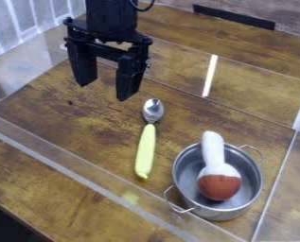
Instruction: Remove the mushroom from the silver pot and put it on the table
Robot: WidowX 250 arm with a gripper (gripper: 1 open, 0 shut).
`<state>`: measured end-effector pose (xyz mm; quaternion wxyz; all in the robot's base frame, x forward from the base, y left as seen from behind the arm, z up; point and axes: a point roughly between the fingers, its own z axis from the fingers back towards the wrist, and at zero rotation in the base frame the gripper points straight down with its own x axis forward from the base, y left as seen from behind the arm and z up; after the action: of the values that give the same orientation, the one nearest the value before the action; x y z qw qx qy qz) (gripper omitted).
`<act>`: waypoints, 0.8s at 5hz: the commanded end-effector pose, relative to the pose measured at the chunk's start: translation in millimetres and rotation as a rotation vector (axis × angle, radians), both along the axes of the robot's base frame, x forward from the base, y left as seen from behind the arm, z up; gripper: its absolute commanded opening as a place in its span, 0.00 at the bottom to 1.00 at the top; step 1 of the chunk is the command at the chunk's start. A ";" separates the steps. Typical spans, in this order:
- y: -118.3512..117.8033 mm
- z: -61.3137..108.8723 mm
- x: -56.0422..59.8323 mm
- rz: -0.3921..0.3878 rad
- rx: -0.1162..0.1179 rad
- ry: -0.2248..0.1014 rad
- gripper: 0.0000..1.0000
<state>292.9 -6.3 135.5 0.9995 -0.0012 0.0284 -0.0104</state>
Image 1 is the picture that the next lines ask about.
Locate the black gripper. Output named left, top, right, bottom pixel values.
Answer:
left=63, top=18, right=151, bottom=101

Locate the silver metal pot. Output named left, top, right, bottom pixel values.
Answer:
left=163, top=144, right=265, bottom=221

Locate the white and brown toy mushroom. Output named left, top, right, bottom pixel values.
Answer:
left=195, top=130, right=242, bottom=201

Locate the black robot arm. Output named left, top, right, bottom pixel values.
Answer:
left=63, top=0, right=152, bottom=101

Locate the black strip on table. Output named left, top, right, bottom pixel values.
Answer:
left=192, top=4, right=275, bottom=30

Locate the yellow handled metal spoon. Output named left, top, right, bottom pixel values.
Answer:
left=134, top=98, right=164, bottom=180

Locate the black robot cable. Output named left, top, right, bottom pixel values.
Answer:
left=127, top=0, right=156, bottom=12

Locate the clear acrylic barrier wall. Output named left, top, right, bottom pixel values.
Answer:
left=0, top=117, right=245, bottom=242

